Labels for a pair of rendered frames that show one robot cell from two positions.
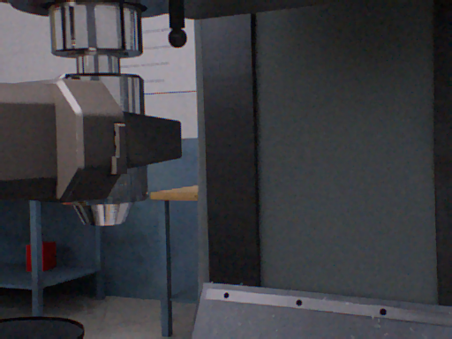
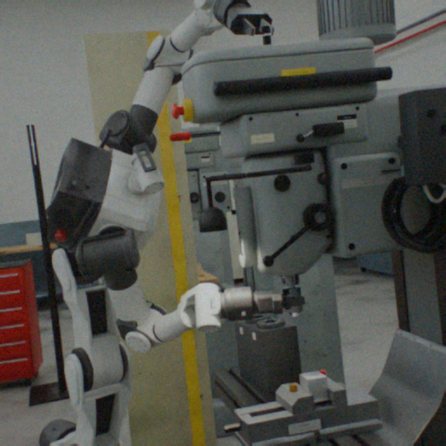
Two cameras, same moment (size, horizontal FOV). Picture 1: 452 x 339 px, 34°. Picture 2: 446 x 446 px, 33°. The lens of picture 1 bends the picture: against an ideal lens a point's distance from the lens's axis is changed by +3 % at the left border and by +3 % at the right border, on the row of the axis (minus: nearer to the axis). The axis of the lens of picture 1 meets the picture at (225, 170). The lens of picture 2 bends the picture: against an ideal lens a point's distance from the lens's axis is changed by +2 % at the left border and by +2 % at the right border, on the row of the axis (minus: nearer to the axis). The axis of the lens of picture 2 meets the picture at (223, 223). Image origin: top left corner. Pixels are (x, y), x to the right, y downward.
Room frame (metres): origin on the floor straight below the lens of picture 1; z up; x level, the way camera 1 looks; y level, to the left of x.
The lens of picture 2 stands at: (-1.04, -1.28, 1.59)
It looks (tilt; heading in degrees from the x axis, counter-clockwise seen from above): 4 degrees down; 48
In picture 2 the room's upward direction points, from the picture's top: 6 degrees counter-clockwise
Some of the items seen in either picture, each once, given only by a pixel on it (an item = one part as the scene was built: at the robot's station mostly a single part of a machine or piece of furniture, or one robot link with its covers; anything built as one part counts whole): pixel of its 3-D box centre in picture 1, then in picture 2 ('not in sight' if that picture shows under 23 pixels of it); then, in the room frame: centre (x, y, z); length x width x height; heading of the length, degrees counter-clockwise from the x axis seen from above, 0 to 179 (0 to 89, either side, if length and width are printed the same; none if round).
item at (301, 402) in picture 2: not in sight; (293, 397); (0.30, 0.01, 1.00); 0.12 x 0.06 x 0.04; 62
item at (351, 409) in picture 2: not in sight; (305, 409); (0.33, 0.00, 0.97); 0.35 x 0.15 x 0.11; 152
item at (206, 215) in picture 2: not in sight; (212, 219); (0.20, 0.14, 1.48); 0.07 x 0.07 x 0.06
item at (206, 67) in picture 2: not in sight; (276, 83); (0.41, 0.06, 1.81); 0.47 x 0.26 x 0.16; 151
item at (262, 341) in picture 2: not in sight; (266, 350); (0.59, 0.38, 1.01); 0.22 x 0.12 x 0.20; 69
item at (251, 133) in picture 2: not in sight; (291, 131); (0.43, 0.04, 1.68); 0.34 x 0.24 x 0.10; 151
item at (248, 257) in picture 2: not in sight; (245, 226); (0.30, 0.12, 1.44); 0.04 x 0.04 x 0.21; 61
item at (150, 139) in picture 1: (138, 139); (293, 301); (0.37, 0.04, 1.23); 0.06 x 0.02 x 0.03; 136
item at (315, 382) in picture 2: not in sight; (314, 387); (0.35, -0.02, 1.02); 0.06 x 0.05 x 0.06; 62
